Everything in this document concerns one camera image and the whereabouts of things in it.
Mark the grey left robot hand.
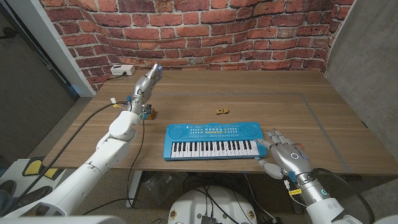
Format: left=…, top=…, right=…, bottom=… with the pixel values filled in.
left=130, top=63, right=163, bottom=114

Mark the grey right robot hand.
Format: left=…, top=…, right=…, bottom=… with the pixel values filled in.
left=254, top=129, right=313, bottom=184

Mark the blue toy piano keyboard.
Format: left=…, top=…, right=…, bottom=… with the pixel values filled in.
left=163, top=121, right=268, bottom=161

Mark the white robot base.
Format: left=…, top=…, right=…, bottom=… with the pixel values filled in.
left=167, top=185, right=258, bottom=224

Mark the brown toy brick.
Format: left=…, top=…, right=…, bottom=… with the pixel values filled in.
left=145, top=105, right=157, bottom=121

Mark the red brick printed backdrop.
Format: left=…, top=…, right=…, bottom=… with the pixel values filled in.
left=39, top=0, right=355, bottom=93

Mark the white power strip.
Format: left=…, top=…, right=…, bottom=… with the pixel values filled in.
left=109, top=64, right=136, bottom=76

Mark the clear plastic bag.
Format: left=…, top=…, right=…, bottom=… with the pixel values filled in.
left=144, top=172, right=184, bottom=203

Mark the white table leg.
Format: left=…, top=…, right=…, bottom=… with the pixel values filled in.
left=126, top=170, right=143, bottom=208

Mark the yellow black foot pedal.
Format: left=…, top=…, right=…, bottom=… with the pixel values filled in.
left=42, top=167, right=60, bottom=181
left=23, top=157, right=44, bottom=177

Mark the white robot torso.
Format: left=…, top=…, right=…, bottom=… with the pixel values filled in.
left=0, top=215, right=125, bottom=224

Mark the blue jeans leg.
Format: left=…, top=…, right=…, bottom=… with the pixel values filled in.
left=0, top=190, right=13, bottom=215

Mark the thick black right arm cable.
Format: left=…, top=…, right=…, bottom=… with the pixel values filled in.
left=312, top=167, right=376, bottom=224

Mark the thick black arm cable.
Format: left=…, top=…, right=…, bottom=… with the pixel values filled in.
left=312, top=167, right=376, bottom=224
left=0, top=101, right=130, bottom=214

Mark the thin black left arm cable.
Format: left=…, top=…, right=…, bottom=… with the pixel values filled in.
left=126, top=119, right=146, bottom=208

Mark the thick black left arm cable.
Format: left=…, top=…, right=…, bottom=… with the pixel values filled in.
left=0, top=101, right=130, bottom=214

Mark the white door frame post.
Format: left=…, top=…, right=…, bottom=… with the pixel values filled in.
left=6, top=0, right=96, bottom=97

